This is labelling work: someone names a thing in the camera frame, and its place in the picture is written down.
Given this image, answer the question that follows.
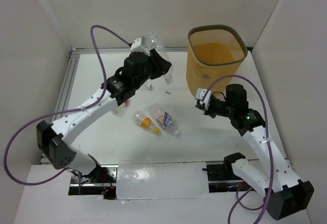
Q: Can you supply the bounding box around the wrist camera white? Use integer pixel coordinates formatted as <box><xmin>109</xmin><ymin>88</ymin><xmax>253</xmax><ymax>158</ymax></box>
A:
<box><xmin>195</xmin><ymin>88</ymin><xmax>212</xmax><ymax>109</ymax></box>
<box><xmin>130</xmin><ymin>35</ymin><xmax>149</xmax><ymax>56</ymax></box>

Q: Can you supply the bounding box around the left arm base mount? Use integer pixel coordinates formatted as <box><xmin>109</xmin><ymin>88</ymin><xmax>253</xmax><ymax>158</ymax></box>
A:
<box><xmin>68</xmin><ymin>165</ymin><xmax>118</xmax><ymax>200</ymax></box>

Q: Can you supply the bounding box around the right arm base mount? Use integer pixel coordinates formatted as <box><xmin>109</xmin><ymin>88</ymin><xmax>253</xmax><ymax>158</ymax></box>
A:
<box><xmin>202</xmin><ymin>163</ymin><xmax>249</xmax><ymax>193</ymax></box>

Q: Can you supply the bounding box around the purple cable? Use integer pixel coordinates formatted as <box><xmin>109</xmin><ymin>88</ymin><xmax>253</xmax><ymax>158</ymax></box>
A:
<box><xmin>203</xmin><ymin>74</ymin><xmax>273</xmax><ymax>224</ymax></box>
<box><xmin>4</xmin><ymin>25</ymin><xmax>135</xmax><ymax>186</ymax></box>

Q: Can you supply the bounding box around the aluminium frame rail back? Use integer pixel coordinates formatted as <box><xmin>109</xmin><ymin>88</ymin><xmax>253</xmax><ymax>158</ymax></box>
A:
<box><xmin>70</xmin><ymin>46</ymin><xmax>253</xmax><ymax>56</ymax></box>

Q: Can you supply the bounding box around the clear bottle red-blue label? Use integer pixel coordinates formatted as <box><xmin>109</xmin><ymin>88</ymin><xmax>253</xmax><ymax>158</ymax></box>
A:
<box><xmin>148</xmin><ymin>103</ymin><xmax>180</xmax><ymax>136</ymax></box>

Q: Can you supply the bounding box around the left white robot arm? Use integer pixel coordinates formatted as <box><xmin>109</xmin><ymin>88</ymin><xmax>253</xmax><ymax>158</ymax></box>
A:
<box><xmin>36</xmin><ymin>49</ymin><xmax>172</xmax><ymax>183</ymax></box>

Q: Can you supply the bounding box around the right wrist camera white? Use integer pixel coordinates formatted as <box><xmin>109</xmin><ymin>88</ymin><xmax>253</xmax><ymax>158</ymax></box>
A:
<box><xmin>195</xmin><ymin>88</ymin><xmax>212</xmax><ymax>109</ymax></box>

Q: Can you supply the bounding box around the clear bottle orange label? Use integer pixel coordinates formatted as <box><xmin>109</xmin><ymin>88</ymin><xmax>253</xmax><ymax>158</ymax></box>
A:
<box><xmin>132</xmin><ymin>110</ymin><xmax>160</xmax><ymax>135</ymax></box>

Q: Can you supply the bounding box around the aluminium frame rail left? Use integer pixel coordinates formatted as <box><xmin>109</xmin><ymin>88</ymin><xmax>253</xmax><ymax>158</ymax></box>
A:
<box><xmin>40</xmin><ymin>52</ymin><xmax>79</xmax><ymax>164</ymax></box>

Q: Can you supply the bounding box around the clear bottle blue label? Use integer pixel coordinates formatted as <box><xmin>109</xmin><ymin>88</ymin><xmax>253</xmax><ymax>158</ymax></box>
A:
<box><xmin>201</xmin><ymin>74</ymin><xmax>211</xmax><ymax>79</ymax></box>

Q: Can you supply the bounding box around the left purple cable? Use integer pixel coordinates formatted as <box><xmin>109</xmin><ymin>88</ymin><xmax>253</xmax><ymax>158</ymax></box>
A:
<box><xmin>4</xmin><ymin>25</ymin><xmax>135</xmax><ymax>186</ymax></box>

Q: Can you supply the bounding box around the clear bottle red label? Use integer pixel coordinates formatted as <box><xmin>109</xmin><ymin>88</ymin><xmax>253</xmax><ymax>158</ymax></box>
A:
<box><xmin>112</xmin><ymin>99</ymin><xmax>130</xmax><ymax>117</ymax></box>

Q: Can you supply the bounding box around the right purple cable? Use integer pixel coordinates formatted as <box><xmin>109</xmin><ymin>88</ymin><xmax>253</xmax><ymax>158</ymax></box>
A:
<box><xmin>203</xmin><ymin>74</ymin><xmax>273</xmax><ymax>224</ymax></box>

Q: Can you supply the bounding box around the orange mesh waste bin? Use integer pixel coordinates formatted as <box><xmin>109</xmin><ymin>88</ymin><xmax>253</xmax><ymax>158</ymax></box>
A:
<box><xmin>186</xmin><ymin>25</ymin><xmax>248</xmax><ymax>96</ymax></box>

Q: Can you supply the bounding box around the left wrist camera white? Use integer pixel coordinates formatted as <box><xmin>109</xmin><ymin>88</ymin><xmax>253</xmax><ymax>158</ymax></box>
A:
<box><xmin>130</xmin><ymin>35</ymin><xmax>149</xmax><ymax>56</ymax></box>

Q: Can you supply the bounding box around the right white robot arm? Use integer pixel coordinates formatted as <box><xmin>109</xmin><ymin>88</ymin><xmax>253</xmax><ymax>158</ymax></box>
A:
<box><xmin>196</xmin><ymin>84</ymin><xmax>314</xmax><ymax>220</ymax></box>

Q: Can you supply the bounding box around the aluminium frame rail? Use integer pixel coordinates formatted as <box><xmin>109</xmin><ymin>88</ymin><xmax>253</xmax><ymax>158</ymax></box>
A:
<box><xmin>40</xmin><ymin>52</ymin><xmax>79</xmax><ymax>164</ymax></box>
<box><xmin>70</xmin><ymin>46</ymin><xmax>253</xmax><ymax>56</ymax></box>

